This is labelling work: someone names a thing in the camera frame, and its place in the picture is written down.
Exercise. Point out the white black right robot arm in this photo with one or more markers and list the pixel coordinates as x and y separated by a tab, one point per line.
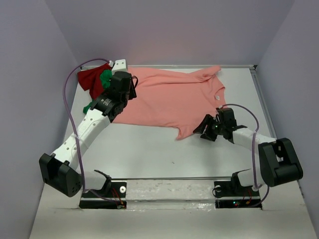
274	161

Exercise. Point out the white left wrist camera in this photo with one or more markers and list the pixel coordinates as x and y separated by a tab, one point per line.
118	66

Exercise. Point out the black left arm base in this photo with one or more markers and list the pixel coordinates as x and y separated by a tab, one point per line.
114	199

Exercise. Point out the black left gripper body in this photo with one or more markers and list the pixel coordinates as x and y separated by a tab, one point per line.
131	94

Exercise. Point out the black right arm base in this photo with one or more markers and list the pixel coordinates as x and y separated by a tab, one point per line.
227	197

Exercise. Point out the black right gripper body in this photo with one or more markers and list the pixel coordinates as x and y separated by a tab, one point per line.
219	126

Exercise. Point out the dark red t shirt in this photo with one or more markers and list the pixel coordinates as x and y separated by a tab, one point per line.
87	77

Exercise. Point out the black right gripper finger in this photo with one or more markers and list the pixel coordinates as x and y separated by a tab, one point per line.
205	125
209	136

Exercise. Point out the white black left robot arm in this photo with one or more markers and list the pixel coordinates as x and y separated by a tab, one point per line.
63	169

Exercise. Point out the green t shirt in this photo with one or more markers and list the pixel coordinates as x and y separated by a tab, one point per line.
101	83

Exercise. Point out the pink t shirt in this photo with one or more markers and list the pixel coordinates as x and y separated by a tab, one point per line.
173	99

